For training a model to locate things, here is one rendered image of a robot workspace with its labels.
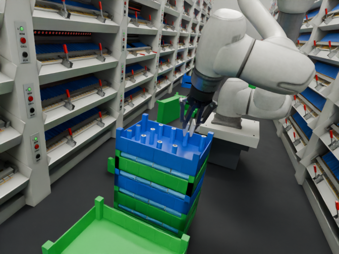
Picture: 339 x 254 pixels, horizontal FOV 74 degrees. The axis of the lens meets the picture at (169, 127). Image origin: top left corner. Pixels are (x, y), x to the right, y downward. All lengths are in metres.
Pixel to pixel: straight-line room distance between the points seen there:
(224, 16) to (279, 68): 0.17
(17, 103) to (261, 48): 0.75
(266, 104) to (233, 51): 0.76
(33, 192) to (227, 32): 0.91
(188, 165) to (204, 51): 0.34
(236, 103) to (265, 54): 0.77
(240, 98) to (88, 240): 1.01
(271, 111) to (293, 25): 0.44
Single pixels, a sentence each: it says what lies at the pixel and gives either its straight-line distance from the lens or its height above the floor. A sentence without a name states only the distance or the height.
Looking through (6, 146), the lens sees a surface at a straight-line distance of 0.92.
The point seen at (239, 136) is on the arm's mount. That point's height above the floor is 0.25.
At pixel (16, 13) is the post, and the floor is 0.72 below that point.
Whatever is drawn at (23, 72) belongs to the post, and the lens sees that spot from 0.89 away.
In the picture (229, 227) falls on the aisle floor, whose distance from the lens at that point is 1.07.
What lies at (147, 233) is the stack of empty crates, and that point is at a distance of 0.72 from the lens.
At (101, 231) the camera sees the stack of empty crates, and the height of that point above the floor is 0.16.
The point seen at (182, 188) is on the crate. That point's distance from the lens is 0.76.
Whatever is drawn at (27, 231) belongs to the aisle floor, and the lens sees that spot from 1.03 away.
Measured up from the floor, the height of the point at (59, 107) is 0.35.
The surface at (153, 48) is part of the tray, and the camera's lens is 2.07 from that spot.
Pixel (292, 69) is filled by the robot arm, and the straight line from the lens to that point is 0.59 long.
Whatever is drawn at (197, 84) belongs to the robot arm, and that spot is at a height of 0.60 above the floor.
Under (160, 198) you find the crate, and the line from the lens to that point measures 0.83.
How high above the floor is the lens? 0.73
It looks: 24 degrees down
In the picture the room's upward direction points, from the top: 8 degrees clockwise
